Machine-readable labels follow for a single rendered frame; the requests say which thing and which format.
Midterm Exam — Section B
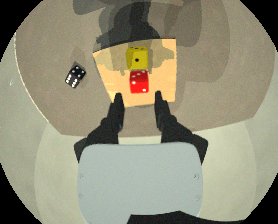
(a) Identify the red die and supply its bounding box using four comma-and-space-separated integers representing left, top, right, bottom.
129, 71, 149, 93

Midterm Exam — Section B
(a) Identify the tan flat mat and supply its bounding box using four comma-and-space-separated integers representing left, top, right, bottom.
93, 39, 176, 107

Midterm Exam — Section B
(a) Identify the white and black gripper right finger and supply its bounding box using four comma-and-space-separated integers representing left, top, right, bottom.
154, 90, 208, 166

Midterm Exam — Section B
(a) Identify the yellow die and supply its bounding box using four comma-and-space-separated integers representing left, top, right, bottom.
125, 47, 148, 70

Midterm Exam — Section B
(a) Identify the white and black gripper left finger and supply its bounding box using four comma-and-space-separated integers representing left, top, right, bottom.
74, 92, 125, 164

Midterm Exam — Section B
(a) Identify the black die with white pips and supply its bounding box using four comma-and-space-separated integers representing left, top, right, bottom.
65, 65, 86, 89

